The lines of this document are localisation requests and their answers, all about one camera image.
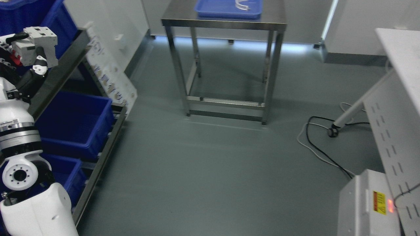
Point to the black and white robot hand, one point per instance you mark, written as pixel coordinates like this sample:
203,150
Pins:
24,85

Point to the grey circuit breaker red switches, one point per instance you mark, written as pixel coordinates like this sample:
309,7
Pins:
25,49

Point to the metal shelf rack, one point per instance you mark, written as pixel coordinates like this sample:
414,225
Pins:
75,75

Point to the middle blue storage bin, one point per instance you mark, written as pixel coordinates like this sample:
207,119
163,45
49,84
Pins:
75,125

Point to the blue storage bin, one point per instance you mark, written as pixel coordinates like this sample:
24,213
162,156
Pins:
16,15
27,175
75,125

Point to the upper blue storage bin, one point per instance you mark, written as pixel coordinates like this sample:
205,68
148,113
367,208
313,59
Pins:
16,15

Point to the white printed panel board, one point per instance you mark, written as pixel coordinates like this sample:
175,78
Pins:
116,85

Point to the lower blue storage bin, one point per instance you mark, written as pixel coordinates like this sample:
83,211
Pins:
27,175

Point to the stainless steel table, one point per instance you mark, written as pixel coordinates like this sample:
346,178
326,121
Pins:
212,86

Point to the blue plastic tray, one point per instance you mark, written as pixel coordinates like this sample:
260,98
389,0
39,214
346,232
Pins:
227,9

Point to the grey box with warning label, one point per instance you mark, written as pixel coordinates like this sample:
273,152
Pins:
366,207

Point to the white desk with caster leg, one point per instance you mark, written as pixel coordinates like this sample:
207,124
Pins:
392,107

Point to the white curved bracket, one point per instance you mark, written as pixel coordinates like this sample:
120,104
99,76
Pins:
242,5

